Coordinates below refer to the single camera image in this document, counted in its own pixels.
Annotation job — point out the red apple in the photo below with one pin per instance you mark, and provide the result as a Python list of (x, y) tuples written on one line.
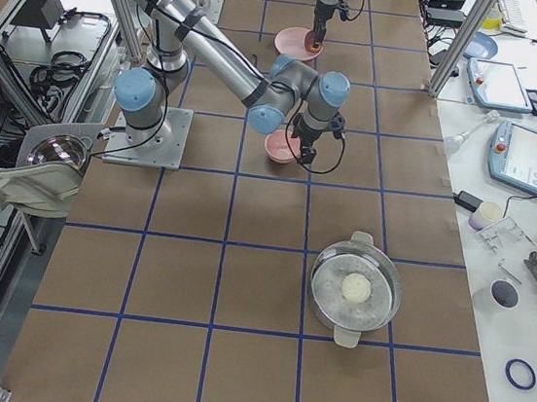
[(311, 43)]

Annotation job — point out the pink bowl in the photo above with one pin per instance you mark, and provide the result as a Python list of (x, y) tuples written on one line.
[(281, 147)]

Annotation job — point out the pink plate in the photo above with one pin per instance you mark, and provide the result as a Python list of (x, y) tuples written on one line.
[(290, 41)]

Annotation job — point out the blue plate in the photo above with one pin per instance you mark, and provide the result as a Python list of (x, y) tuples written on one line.
[(481, 46)]

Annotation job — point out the shiny metal bowl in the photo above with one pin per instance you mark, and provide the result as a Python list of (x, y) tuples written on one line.
[(60, 148)]

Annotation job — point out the white steamed bun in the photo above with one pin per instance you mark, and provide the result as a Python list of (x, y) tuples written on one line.
[(356, 288)]

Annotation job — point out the black power adapter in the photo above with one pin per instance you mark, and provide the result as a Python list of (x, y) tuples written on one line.
[(467, 201)]

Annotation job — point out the yellow container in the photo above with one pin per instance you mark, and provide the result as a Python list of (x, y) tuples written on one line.
[(493, 19)]

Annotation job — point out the far teach pendant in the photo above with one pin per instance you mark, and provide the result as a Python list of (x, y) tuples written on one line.
[(496, 85)]

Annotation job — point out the teach pendant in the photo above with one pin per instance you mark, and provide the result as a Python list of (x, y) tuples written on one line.
[(512, 158), (496, 85)]

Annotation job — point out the purple white cup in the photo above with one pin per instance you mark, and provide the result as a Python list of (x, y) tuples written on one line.
[(487, 213)]

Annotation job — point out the white keyboard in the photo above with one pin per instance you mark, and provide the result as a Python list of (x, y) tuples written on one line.
[(512, 21)]

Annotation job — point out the near teach pendant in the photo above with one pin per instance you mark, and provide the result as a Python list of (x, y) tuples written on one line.
[(512, 158)]

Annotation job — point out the clear plastic part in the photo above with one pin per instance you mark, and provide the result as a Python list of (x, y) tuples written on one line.
[(501, 234)]

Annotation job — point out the metal allen key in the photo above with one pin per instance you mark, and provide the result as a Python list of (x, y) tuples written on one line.
[(502, 266)]

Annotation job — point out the white cup dark inside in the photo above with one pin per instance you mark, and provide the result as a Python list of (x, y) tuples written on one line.
[(499, 296)]

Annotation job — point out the white plastic chair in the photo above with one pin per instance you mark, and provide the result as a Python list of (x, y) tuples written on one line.
[(43, 190)]

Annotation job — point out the black monitor on floor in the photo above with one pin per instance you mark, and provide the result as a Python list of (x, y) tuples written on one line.
[(43, 15)]

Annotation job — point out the glass pot with handles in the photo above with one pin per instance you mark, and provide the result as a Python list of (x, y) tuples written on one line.
[(348, 321)]

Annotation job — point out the aluminium frame post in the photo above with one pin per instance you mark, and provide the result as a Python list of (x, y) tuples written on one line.
[(463, 37)]

